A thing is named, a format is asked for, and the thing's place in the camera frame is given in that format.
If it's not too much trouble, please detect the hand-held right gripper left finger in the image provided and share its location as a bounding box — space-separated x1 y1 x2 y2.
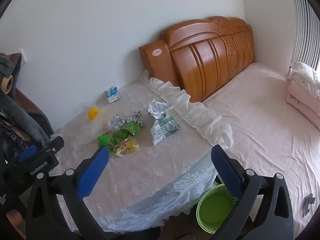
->
25 145 118 240

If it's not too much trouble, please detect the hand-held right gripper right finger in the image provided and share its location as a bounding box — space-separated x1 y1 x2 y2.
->
211 144 295 240

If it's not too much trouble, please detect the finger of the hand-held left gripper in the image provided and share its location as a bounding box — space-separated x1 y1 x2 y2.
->
7 145 38 166
37 136 65 160

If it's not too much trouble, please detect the green plastic waste basket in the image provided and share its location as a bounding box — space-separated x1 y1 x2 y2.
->
196 184 239 234

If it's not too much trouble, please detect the blue white milk carton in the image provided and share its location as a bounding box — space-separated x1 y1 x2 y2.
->
105 86 121 104

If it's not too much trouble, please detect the white cloth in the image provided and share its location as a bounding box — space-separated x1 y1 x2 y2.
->
146 99 175 119

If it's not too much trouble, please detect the person's left hand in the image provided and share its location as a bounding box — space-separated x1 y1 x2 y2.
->
6 209 26 238

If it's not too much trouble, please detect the small green snack packet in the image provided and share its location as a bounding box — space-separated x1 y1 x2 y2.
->
98 134 116 151

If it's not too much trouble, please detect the clear plastic bag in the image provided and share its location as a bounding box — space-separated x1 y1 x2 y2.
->
72 104 112 152

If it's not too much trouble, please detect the pile of dark clothes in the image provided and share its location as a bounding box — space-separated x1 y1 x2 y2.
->
0 52 54 147

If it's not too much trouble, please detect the yellow snack packet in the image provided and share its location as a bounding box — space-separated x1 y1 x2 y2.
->
114 137 139 157

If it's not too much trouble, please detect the yellow round object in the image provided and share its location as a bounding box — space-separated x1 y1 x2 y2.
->
87 107 101 120

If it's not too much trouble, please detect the brown upholstered chair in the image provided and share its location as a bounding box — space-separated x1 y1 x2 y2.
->
12 86 43 117

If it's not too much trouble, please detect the large green snack packet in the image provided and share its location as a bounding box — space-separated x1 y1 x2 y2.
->
112 121 140 143

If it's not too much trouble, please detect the crumpled silver foil wrapper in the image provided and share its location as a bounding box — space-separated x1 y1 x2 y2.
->
126 110 146 128
108 114 126 132

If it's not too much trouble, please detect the bed with pink sheet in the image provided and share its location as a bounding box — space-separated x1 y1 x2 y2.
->
200 61 320 233

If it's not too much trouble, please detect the white lace tablecloth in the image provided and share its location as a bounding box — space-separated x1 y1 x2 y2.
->
50 69 234 233

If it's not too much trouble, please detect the green white paper packet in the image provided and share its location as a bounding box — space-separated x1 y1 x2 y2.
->
150 114 181 145

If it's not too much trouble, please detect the grey metal clip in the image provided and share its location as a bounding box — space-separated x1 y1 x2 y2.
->
302 194 316 217

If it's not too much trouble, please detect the carved wooden headboard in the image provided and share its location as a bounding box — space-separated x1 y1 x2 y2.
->
139 16 256 103

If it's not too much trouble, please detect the white folded blanket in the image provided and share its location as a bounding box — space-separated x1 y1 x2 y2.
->
287 61 320 98

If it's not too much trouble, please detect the white ribbed panel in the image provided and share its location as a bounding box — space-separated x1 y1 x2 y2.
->
289 0 320 72

